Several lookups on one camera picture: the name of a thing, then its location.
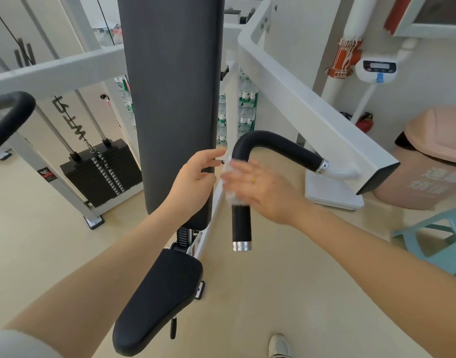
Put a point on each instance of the person's left hand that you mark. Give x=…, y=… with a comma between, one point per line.
x=190, y=182

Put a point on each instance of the person's right hand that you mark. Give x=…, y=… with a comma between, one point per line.
x=272, y=193

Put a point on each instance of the person's left thumb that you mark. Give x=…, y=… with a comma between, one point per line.
x=213, y=154

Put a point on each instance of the person's right fingers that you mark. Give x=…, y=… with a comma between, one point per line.
x=241, y=178

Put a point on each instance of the white wipe cloth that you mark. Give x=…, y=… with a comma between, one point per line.
x=229, y=195

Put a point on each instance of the person's right forearm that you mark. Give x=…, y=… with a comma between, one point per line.
x=377, y=275

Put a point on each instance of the person's left forearm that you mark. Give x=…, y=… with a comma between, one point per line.
x=86, y=279

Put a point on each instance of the stack of water bottles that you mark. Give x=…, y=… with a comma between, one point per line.
x=246, y=108

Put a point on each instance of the black padded backrest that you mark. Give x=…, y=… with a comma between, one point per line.
x=172, y=89

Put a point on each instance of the black weight stack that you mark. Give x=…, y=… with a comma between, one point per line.
x=101, y=171

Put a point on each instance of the chrome guide rod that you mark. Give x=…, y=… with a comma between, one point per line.
x=91, y=115
x=56, y=132

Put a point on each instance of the red fire extinguisher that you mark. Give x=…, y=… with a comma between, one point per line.
x=365, y=123

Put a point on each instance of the black padded seat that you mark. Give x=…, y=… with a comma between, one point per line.
x=157, y=305

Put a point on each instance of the black seat adjustment lever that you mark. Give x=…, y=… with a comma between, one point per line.
x=173, y=328

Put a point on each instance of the white shoe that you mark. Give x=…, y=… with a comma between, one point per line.
x=280, y=346

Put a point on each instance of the white column weighing scale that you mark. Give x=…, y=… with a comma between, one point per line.
x=377, y=68

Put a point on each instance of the white pipe with orange wrap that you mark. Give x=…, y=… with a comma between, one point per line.
x=349, y=40

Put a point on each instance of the pink lidded trash bin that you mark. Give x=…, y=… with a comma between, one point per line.
x=433, y=156

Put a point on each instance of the light blue plastic stool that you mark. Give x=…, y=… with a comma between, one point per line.
x=440, y=238

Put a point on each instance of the white sleeve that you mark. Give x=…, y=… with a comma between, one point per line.
x=19, y=346

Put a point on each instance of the white gym machine frame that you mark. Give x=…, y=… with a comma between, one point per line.
x=56, y=70

